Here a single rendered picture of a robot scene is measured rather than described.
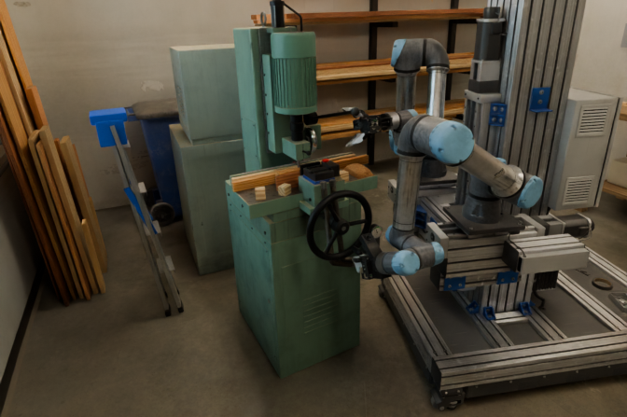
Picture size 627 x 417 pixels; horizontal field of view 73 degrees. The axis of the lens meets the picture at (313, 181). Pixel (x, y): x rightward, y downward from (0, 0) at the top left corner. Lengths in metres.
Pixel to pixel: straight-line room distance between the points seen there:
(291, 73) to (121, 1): 2.45
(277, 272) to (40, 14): 2.86
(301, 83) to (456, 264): 0.92
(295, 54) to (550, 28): 0.95
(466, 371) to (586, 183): 0.92
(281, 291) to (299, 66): 0.93
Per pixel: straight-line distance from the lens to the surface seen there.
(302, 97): 1.69
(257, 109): 1.90
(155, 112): 3.36
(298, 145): 1.76
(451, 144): 1.25
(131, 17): 3.92
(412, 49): 1.92
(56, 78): 3.97
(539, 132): 1.93
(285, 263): 1.80
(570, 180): 2.04
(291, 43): 1.66
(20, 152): 2.68
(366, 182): 1.85
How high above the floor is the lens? 1.55
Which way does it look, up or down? 21 degrees down
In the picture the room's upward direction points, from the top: 2 degrees counter-clockwise
